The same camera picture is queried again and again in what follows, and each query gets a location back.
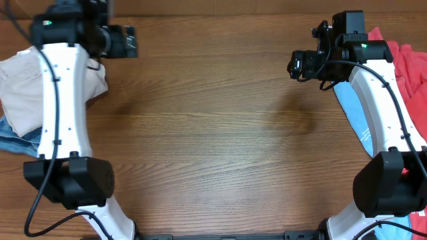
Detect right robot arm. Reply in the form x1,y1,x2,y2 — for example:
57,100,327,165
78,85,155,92
288,40,426,239

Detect folded blue denim jeans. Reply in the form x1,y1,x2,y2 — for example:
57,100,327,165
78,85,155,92
0,116,41,157

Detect light blue shirt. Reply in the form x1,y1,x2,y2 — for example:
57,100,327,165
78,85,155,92
334,82,412,240

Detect red shirt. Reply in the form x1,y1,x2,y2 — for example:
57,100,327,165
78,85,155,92
368,27,426,240

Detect beige khaki shorts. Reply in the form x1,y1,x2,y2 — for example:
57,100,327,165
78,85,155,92
1,43,108,142

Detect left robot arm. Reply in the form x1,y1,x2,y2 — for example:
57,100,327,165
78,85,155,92
23,8,139,239

